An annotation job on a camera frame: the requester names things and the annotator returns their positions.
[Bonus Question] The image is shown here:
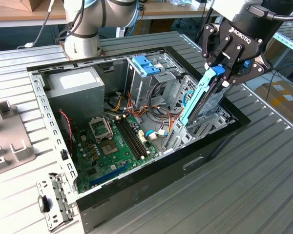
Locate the open black PC case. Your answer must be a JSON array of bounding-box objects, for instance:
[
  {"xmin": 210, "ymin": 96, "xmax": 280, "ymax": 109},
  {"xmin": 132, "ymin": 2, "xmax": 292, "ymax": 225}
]
[{"xmin": 26, "ymin": 45, "xmax": 251, "ymax": 234}]

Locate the black wire loop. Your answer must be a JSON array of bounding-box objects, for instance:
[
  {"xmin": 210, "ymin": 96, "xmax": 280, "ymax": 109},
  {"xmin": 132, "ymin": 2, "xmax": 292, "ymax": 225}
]
[{"xmin": 147, "ymin": 81, "xmax": 179, "ymax": 120}]

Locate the green motherboard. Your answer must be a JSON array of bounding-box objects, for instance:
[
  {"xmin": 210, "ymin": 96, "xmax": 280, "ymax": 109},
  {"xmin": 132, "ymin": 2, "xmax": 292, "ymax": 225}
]
[{"xmin": 74, "ymin": 114, "xmax": 160, "ymax": 194}]

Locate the short blue SATA wire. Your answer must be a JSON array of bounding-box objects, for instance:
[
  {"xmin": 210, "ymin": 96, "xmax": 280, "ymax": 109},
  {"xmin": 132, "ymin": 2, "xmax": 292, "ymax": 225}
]
[{"xmin": 145, "ymin": 131, "xmax": 161, "ymax": 140}]

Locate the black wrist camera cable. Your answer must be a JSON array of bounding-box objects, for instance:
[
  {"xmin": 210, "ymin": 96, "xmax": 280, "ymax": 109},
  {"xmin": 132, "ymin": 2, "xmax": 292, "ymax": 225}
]
[{"xmin": 248, "ymin": 4, "xmax": 293, "ymax": 22}]

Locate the blue expansion slot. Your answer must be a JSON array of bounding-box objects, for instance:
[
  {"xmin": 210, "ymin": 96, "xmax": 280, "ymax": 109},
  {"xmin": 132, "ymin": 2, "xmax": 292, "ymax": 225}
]
[{"xmin": 89, "ymin": 162, "xmax": 130, "ymax": 187}]

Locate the CPU socket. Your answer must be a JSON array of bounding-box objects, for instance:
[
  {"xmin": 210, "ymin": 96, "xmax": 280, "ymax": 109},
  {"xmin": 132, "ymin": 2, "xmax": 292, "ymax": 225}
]
[{"xmin": 99, "ymin": 139, "xmax": 120, "ymax": 157}]

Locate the black tripod stand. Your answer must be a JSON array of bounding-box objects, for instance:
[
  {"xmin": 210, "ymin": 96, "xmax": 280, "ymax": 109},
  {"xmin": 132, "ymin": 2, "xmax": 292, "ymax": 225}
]
[{"xmin": 194, "ymin": 0, "xmax": 214, "ymax": 51}]

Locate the black slot cover latch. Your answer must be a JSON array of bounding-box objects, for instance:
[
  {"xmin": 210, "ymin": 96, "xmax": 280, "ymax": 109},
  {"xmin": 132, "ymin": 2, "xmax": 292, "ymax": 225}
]
[{"xmin": 38, "ymin": 194, "xmax": 51, "ymax": 213}]

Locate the thin cable with plug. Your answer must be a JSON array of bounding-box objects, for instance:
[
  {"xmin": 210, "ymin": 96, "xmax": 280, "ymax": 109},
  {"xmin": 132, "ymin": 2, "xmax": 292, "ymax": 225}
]
[{"xmin": 16, "ymin": 0, "xmax": 56, "ymax": 49}]

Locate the grey parts rack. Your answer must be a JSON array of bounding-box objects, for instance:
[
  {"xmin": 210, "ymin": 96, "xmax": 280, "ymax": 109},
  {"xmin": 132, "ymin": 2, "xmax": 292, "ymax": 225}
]
[{"xmin": 0, "ymin": 100, "xmax": 37, "ymax": 178}]

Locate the empty blue disk carrier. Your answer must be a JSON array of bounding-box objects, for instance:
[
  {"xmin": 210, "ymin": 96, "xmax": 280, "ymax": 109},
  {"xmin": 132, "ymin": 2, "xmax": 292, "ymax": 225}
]
[{"xmin": 131, "ymin": 55, "xmax": 160, "ymax": 77}]

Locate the orange black wire bundle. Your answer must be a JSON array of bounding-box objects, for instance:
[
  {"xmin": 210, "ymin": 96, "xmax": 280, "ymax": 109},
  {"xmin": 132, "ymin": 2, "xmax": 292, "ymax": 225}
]
[{"xmin": 126, "ymin": 92, "xmax": 186, "ymax": 137}]

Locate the perforated metal disk bay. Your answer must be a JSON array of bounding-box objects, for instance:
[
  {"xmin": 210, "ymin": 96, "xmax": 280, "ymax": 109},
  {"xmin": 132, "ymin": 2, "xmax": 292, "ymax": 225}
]
[{"xmin": 161, "ymin": 74, "xmax": 236, "ymax": 155}]

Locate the yellow black wire bundle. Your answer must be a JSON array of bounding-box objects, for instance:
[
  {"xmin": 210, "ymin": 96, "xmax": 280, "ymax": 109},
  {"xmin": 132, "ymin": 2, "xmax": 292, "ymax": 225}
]
[{"xmin": 104, "ymin": 94, "xmax": 126, "ymax": 113}]

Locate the hard disk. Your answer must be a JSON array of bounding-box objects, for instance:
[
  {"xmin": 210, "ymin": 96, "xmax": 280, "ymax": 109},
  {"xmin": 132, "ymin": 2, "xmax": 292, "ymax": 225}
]
[{"xmin": 179, "ymin": 64, "xmax": 232, "ymax": 129}]

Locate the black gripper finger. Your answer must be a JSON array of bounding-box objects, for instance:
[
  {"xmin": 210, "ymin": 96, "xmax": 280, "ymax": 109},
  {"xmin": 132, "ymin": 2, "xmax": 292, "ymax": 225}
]
[
  {"xmin": 223, "ymin": 43, "xmax": 272, "ymax": 86},
  {"xmin": 200, "ymin": 22, "xmax": 232, "ymax": 68}
]

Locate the long blue SATA wire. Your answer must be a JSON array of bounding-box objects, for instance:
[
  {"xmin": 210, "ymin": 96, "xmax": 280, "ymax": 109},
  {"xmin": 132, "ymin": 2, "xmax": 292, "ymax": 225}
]
[{"xmin": 182, "ymin": 90, "xmax": 194, "ymax": 110}]

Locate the red black fan wire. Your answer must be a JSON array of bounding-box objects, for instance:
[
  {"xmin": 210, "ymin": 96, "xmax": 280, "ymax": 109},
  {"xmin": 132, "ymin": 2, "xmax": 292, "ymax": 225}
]
[{"xmin": 59, "ymin": 110, "xmax": 76, "ymax": 147}]

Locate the black case fan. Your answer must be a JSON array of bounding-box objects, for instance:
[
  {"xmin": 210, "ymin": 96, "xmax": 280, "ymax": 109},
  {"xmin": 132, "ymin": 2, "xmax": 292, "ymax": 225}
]
[{"xmin": 54, "ymin": 109, "xmax": 77, "ymax": 159}]

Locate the long wooden desk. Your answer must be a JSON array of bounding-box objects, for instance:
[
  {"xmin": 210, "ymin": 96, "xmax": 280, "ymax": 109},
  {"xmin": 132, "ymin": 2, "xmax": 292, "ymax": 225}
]
[{"xmin": 0, "ymin": 0, "xmax": 223, "ymax": 47}]

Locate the black RAM slot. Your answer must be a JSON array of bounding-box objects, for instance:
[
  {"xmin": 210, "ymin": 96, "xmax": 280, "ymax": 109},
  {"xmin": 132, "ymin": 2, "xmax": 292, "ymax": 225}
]
[
  {"xmin": 116, "ymin": 118, "xmax": 143, "ymax": 161},
  {"xmin": 122, "ymin": 117, "xmax": 148, "ymax": 158}
]

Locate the tall metal drive cage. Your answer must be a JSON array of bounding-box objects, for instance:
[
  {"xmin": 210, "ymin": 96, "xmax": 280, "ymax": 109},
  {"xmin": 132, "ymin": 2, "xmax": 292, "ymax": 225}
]
[{"xmin": 124, "ymin": 53, "xmax": 186, "ymax": 111}]

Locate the small cardboard box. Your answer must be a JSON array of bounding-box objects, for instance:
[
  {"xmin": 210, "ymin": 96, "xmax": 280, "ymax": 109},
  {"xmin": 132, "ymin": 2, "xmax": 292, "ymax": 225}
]
[{"xmin": 0, "ymin": 0, "xmax": 43, "ymax": 12}]

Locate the grey Dell power supply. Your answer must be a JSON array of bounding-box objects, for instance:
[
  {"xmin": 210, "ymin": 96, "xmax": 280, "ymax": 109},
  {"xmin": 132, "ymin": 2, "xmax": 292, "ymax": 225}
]
[{"xmin": 45, "ymin": 66, "xmax": 105, "ymax": 127}]

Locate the large cardboard box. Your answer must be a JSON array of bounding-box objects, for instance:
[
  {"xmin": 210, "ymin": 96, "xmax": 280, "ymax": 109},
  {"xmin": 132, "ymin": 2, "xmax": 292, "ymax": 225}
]
[{"xmin": 254, "ymin": 81, "xmax": 293, "ymax": 125}]

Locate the metal socket cover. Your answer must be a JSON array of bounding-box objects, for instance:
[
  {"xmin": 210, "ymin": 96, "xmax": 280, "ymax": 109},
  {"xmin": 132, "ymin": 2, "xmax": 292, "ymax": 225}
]
[{"xmin": 87, "ymin": 116, "xmax": 113, "ymax": 141}]

